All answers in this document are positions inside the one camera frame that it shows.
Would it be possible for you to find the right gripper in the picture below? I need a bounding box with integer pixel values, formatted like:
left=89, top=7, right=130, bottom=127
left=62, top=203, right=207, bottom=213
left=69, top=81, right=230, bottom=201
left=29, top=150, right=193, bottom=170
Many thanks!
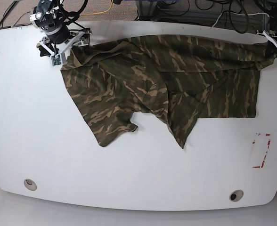
left=36, top=27, right=92, bottom=57

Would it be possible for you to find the camouflage t-shirt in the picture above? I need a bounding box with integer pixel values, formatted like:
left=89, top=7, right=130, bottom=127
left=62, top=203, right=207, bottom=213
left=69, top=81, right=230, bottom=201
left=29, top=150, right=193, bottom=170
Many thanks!
left=61, top=35, right=277, bottom=147

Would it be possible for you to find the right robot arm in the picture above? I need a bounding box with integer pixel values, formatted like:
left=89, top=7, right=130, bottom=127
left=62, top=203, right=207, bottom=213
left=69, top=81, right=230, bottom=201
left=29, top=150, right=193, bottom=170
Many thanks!
left=30, top=0, right=91, bottom=59

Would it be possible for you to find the grey metal stand base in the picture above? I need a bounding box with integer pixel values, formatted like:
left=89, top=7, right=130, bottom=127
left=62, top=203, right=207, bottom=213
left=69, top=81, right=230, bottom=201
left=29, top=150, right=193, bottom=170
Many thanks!
left=135, top=0, right=166, bottom=21

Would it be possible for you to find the red tape marking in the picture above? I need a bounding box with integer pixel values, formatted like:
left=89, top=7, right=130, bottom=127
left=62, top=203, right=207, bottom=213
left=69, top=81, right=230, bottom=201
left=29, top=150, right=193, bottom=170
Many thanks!
left=249, top=133, right=272, bottom=169

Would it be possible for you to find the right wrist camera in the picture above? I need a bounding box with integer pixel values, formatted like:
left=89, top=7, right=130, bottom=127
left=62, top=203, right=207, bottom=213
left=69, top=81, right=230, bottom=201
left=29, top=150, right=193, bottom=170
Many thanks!
left=50, top=53, right=66, bottom=66

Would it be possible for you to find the yellow cable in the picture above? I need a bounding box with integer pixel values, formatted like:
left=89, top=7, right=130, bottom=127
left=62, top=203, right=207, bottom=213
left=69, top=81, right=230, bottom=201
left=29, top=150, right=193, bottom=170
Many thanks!
left=79, top=0, right=113, bottom=17

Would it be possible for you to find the black floor cables left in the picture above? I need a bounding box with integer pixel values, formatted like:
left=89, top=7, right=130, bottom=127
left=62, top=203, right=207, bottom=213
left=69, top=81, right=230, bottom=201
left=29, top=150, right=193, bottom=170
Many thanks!
left=0, top=0, right=42, bottom=31

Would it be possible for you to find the white cable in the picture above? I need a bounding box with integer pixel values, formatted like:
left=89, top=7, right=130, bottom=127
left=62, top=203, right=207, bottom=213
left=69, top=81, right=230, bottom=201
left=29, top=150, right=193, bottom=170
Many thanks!
left=211, top=11, right=269, bottom=28

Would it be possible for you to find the left table cable grommet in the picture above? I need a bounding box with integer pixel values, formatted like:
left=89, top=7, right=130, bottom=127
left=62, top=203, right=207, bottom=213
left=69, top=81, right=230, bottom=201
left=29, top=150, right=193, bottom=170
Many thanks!
left=24, top=179, right=37, bottom=191

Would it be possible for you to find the table cable grommet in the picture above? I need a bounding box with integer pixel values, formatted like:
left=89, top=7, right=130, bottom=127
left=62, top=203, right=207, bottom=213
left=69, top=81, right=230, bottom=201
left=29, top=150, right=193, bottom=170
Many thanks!
left=229, top=190, right=244, bottom=202
left=24, top=179, right=37, bottom=191

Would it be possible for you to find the right table cable grommet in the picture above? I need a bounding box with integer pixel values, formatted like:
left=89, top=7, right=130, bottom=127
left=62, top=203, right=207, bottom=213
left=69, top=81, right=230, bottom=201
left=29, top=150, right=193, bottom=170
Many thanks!
left=229, top=190, right=244, bottom=202

